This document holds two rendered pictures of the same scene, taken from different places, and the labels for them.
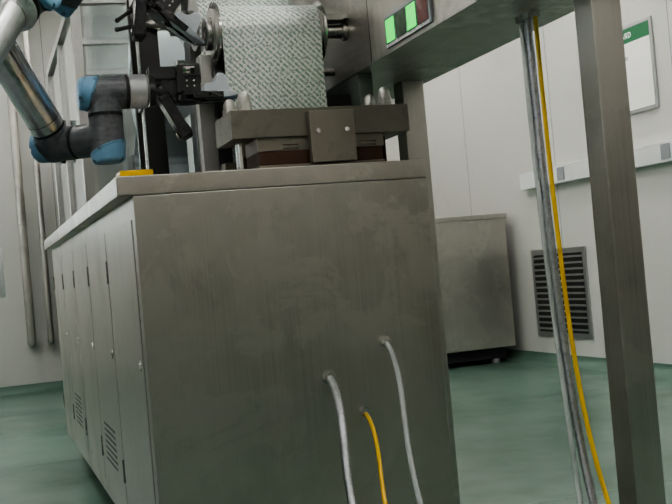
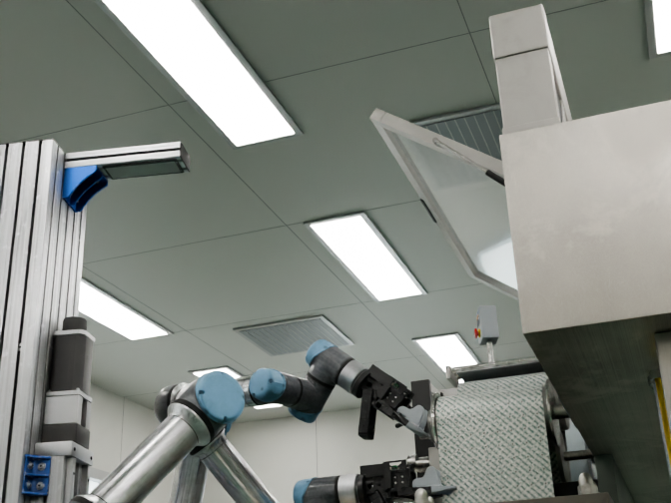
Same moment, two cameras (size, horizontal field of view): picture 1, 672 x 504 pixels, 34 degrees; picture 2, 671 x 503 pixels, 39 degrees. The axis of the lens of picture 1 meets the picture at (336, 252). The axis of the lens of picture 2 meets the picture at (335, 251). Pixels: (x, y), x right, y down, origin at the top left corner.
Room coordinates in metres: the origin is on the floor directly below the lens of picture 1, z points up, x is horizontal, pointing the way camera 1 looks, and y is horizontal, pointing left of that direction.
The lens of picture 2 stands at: (0.71, -0.87, 0.75)
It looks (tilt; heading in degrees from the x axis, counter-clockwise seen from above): 24 degrees up; 37
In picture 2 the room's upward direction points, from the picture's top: 2 degrees counter-clockwise
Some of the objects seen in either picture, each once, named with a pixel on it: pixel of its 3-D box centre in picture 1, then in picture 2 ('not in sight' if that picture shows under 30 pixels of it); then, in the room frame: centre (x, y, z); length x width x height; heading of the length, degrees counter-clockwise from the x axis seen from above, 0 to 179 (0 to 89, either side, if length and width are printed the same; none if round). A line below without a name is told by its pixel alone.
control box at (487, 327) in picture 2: not in sight; (484, 325); (3.08, 0.38, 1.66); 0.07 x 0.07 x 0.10; 37
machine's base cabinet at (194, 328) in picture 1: (191, 361); not in sight; (3.46, 0.48, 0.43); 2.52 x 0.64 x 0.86; 18
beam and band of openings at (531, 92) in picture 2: not in sight; (613, 353); (3.28, 0.09, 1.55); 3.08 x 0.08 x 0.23; 18
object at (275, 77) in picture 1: (276, 86); (495, 476); (2.53, 0.10, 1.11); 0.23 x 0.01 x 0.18; 108
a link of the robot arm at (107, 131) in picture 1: (100, 139); not in sight; (2.41, 0.49, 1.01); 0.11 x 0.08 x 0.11; 70
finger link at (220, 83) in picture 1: (222, 85); (432, 480); (2.47, 0.22, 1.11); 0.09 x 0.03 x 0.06; 107
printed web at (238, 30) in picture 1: (255, 82); (509, 470); (2.71, 0.16, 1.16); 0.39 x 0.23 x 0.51; 18
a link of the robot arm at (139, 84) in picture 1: (138, 91); (353, 491); (2.44, 0.41, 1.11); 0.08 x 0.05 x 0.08; 18
